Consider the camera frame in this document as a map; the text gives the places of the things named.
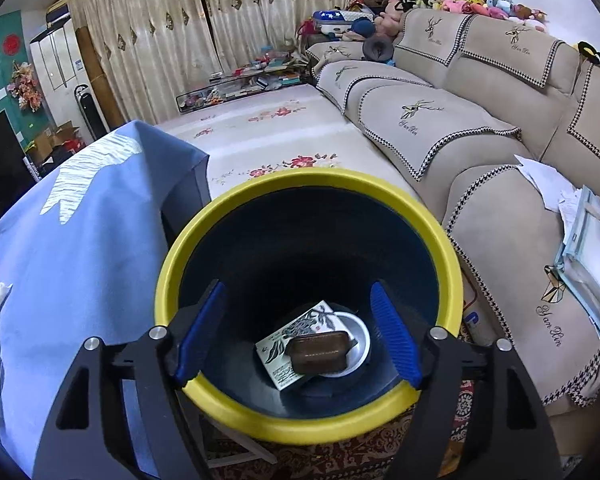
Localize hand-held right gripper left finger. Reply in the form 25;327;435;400
32;280;228;480

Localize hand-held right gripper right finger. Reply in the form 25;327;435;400
369;280;566;480

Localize yellow rimmed dark trash bin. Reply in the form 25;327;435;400
154;167;464;445

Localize white round lid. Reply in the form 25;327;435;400
320;310;371;378

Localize brown rectangular case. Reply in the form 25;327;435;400
286;330;353;375

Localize white leaf print box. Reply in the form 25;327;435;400
255;300;353;391

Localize blue tablecloth with white print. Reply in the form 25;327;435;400
0;119;211;478

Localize red patterned rug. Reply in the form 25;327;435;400
202;310;481;480

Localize beige sectional sofa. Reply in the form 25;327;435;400
306;8;600;407

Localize white crumpled paper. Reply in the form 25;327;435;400
514;155;581;211

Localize pile of cardboard boxes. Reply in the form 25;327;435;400
29;121;88;167

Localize cluttered glass coffee table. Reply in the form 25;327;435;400
175;57;313;113

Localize black tower fan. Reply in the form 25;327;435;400
75;84;97;141

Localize beige fabric sofa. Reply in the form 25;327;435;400
305;7;600;441

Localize black flat television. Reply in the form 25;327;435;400
0;110;35;231

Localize dark neck pillow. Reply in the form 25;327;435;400
362;35;394;63

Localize beige patterned curtains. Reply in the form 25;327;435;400
70;0;356;128

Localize artificial flower decoration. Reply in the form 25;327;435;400
7;60;43;113

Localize star print blue suitcase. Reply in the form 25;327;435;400
312;7;355;36

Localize black and yellow plush toy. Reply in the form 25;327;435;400
577;40;600;100

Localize row of colourful plush toys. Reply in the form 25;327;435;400
390;0;548;26

